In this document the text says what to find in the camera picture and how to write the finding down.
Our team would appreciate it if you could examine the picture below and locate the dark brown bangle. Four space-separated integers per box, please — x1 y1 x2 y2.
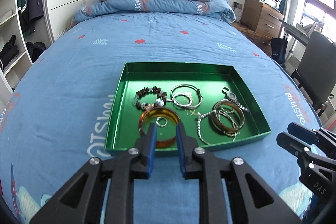
210 100 245 137

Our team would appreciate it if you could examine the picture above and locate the thin silver bangle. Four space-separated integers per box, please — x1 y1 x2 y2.
170 84 203 110

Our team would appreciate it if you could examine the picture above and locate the silver twisted bracelet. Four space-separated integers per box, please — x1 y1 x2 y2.
171 93 193 109

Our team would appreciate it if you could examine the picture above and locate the white open wardrobe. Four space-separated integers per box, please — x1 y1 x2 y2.
1 0 83 97

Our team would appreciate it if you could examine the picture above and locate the folded blue duvet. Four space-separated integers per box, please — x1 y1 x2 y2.
72 0 236 24

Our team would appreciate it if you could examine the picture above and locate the dark chair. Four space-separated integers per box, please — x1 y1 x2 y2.
291 31 335 117

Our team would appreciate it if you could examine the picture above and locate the silver chain wristwatch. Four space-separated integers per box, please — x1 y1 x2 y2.
222 86 249 113

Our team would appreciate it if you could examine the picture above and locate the green jewelry tray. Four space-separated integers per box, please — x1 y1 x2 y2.
105 62 270 155

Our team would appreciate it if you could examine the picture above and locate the dark tote bag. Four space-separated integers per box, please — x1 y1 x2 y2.
270 38 288 65

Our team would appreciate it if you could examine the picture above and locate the silver chain necklace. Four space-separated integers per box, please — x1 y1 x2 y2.
195 110 219 146

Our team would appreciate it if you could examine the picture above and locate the wooden drawer nightstand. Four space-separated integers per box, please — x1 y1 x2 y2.
240 0 284 38

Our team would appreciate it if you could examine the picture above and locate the twisted silver bangle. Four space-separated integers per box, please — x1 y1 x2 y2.
217 105 240 141

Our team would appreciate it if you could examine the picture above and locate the amber orange bangle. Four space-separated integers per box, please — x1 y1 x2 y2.
138 107 182 148

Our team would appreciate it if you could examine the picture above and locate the dark beaded bracelet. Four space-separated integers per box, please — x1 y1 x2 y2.
133 86 169 111

